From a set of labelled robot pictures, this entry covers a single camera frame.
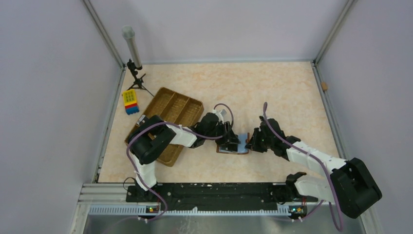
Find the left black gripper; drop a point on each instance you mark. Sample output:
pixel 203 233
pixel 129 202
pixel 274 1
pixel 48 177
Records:
pixel 230 139

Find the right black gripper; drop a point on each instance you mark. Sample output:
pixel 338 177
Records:
pixel 253 144

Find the stack of credit cards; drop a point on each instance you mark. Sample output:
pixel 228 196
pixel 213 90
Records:
pixel 142 120

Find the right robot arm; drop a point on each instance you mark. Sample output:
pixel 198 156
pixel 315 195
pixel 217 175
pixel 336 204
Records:
pixel 347 183

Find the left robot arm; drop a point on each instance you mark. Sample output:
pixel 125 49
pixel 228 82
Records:
pixel 154 135

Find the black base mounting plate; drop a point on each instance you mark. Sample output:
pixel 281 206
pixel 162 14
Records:
pixel 215 196

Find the colourful toy brick block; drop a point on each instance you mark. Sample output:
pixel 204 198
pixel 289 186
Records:
pixel 130 102

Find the grey tube on tripod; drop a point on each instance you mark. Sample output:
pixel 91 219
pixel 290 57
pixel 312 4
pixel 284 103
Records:
pixel 134 64

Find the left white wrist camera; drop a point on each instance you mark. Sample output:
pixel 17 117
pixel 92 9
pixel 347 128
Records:
pixel 220 114

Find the small tan wall block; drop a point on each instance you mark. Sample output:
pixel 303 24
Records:
pixel 324 86

